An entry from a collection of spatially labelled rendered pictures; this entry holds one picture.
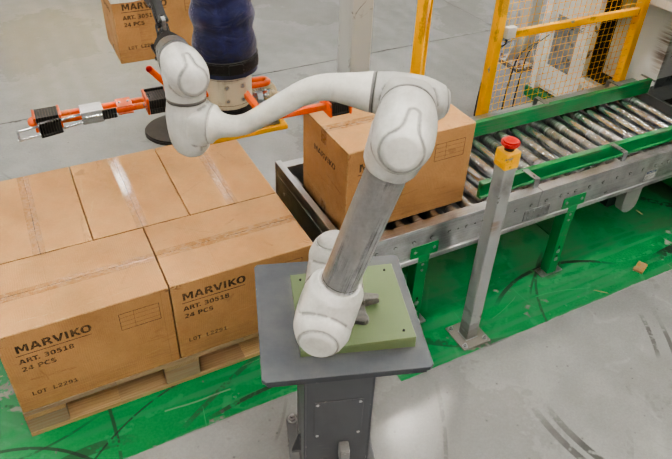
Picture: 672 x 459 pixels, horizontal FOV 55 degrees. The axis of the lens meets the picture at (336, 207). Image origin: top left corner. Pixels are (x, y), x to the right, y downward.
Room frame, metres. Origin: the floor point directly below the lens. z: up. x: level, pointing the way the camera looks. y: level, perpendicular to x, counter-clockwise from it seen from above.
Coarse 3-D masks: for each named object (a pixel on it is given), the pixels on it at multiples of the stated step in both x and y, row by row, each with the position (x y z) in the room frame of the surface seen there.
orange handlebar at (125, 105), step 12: (252, 84) 2.09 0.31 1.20; (264, 84) 2.10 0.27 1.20; (252, 96) 1.99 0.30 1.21; (108, 108) 1.87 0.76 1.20; (120, 108) 1.88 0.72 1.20; (132, 108) 1.89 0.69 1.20; (300, 108) 1.92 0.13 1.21; (312, 108) 1.93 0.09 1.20; (324, 108) 1.95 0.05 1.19; (72, 120) 1.80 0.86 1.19
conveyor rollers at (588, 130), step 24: (552, 120) 3.14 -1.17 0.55; (576, 120) 3.20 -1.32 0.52; (600, 120) 3.18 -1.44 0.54; (624, 120) 3.17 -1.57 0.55; (648, 120) 3.21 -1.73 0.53; (480, 144) 2.84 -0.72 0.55; (528, 144) 2.89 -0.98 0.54; (552, 144) 2.88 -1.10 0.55; (576, 144) 2.96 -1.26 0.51; (600, 144) 2.93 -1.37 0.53; (480, 168) 2.65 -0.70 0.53; (432, 216) 2.23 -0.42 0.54
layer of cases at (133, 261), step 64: (0, 192) 2.28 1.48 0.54; (64, 192) 2.29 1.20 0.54; (128, 192) 2.31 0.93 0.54; (192, 192) 2.33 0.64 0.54; (256, 192) 2.35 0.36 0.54; (0, 256) 1.86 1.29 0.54; (64, 256) 1.87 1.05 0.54; (128, 256) 1.89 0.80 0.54; (192, 256) 1.90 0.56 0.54; (256, 256) 1.92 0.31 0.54; (0, 320) 1.53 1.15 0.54; (64, 320) 1.55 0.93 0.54; (128, 320) 1.64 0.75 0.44; (192, 320) 1.76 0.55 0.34; (256, 320) 1.88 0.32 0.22; (64, 384) 1.51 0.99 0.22
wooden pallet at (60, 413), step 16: (256, 336) 1.88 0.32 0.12; (208, 352) 1.78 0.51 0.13; (224, 352) 1.87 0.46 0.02; (240, 352) 1.87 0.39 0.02; (256, 352) 1.88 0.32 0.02; (160, 368) 1.68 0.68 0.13; (176, 368) 1.71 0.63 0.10; (192, 368) 1.74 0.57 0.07; (208, 368) 1.78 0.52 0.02; (112, 384) 1.59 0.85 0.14; (128, 384) 1.68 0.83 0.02; (144, 384) 1.68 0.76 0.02; (160, 384) 1.69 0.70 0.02; (176, 384) 1.70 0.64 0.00; (64, 400) 1.50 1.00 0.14; (80, 400) 1.59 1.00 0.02; (96, 400) 1.60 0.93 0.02; (112, 400) 1.60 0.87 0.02; (128, 400) 1.61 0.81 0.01; (32, 416) 1.45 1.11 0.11; (48, 416) 1.47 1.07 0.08; (64, 416) 1.50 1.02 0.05; (80, 416) 1.52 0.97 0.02; (32, 432) 1.44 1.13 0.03
